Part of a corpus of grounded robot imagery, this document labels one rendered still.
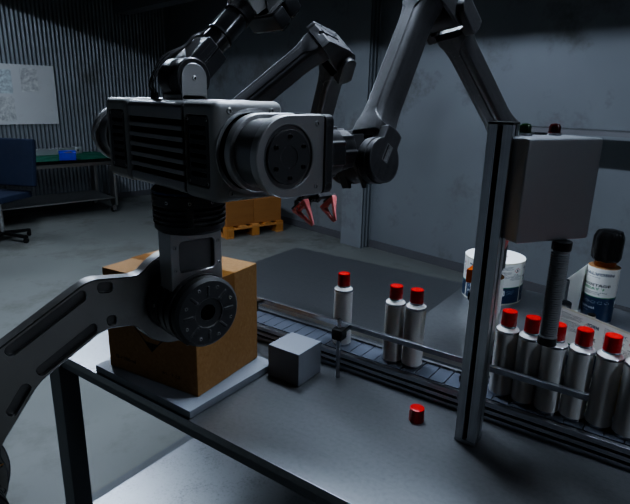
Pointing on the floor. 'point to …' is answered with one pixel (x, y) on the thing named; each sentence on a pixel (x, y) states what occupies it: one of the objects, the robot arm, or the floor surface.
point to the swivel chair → (7, 166)
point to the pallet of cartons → (264, 210)
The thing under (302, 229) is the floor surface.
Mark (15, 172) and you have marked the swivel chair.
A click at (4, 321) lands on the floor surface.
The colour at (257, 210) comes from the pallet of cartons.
